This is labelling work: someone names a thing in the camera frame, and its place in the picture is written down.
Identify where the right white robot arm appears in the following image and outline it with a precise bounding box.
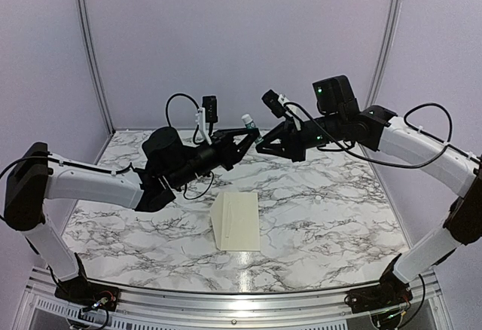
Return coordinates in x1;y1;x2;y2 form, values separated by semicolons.
256;75;481;306

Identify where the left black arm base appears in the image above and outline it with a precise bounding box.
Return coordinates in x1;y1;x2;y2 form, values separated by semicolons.
54;253;120;311

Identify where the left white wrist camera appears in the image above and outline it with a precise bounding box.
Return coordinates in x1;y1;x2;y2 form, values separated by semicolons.
196;95;218;145

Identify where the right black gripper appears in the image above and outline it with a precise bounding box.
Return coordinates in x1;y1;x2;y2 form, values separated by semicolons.
256;112;345;163

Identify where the cream paper envelope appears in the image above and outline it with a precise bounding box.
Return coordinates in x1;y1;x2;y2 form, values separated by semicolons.
210;192;261;252

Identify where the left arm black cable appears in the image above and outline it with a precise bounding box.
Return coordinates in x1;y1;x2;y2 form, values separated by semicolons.
0;93;215;200

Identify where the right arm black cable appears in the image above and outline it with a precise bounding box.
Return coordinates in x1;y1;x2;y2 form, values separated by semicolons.
285;102;482;167

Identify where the green white glue stick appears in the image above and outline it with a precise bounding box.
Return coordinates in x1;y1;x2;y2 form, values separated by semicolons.
241;113;262;145

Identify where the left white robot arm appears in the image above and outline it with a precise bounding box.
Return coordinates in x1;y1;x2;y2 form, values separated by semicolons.
2;127;259;304

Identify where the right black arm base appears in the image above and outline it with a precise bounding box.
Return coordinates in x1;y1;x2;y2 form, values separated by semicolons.
344;255;413;313

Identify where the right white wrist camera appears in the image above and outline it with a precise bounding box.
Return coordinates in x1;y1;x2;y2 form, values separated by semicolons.
261;89;302;131

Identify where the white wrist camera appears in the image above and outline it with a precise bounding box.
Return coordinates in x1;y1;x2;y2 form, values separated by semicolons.
196;95;218;145
261;89;302;131

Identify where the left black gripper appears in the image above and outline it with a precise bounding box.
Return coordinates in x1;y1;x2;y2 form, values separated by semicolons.
169;128;260;189

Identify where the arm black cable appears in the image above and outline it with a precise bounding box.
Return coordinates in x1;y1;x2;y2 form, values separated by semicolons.
0;93;215;200
285;102;482;167

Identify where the front aluminium table rail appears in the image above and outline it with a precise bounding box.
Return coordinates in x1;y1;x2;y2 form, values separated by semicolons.
12;267;453;329

